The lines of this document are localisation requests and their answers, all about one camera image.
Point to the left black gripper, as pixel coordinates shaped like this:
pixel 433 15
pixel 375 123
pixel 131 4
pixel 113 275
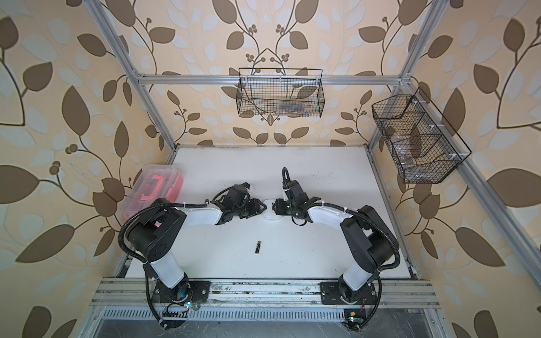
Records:
pixel 256 208

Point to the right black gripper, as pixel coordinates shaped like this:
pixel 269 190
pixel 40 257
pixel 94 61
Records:
pixel 279 209

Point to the black gold AA battery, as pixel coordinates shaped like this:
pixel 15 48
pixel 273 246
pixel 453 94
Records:
pixel 257 247

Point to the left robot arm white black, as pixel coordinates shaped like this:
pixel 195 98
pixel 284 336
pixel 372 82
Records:
pixel 149 235

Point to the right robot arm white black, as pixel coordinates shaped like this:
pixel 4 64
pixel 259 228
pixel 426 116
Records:
pixel 373 246

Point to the pink clear plastic box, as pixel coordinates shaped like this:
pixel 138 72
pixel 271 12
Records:
pixel 155 182

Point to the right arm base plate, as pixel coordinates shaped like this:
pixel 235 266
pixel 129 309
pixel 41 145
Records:
pixel 334 293

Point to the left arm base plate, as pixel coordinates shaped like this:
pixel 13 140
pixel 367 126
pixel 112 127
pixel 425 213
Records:
pixel 194 291

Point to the black wire basket back wall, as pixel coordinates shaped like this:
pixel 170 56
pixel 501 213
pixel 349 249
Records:
pixel 293 92

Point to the black wire basket wall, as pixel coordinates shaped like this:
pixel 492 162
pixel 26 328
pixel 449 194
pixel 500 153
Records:
pixel 422 142
pixel 293 92

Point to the black wire basket right wall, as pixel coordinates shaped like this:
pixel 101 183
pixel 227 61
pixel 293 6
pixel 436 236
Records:
pixel 422 142

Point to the aluminium mounting rail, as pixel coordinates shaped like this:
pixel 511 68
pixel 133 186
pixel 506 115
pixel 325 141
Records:
pixel 265 293

